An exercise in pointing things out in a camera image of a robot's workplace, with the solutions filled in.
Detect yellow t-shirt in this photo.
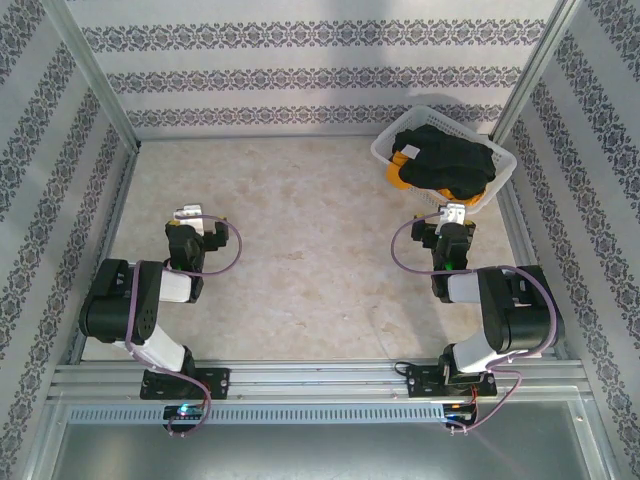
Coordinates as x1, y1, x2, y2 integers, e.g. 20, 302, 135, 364
384, 151, 489, 207

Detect aluminium mounting rail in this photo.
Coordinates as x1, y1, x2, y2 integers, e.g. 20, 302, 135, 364
47, 358, 587, 402

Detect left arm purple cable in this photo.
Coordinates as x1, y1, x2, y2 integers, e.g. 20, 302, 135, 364
124, 213, 245, 438

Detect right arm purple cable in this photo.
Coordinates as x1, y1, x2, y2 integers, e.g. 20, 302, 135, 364
390, 209, 560, 434

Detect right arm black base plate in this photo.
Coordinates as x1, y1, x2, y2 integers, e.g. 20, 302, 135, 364
405, 361, 498, 400

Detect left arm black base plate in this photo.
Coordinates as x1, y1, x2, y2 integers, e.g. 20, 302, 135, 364
139, 366, 232, 401

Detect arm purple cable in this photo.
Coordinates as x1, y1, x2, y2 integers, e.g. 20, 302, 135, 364
390, 209, 560, 434
124, 213, 245, 438

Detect black t-shirt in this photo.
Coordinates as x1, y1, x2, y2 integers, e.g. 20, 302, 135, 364
391, 124, 498, 201

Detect grey metal shelf panel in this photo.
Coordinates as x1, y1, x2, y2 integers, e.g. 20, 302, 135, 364
47, 414, 614, 480

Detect white plastic basket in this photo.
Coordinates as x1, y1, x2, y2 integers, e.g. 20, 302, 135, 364
370, 104, 518, 214

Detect aluminium side rail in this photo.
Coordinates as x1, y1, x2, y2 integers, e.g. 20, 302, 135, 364
499, 182, 570, 360
67, 142, 144, 365

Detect grey slotted cable duct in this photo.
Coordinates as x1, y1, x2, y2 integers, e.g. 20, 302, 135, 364
67, 402, 477, 426

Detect aluminium frame post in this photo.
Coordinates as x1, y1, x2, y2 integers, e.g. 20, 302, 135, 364
491, 0, 585, 143
40, 0, 143, 150

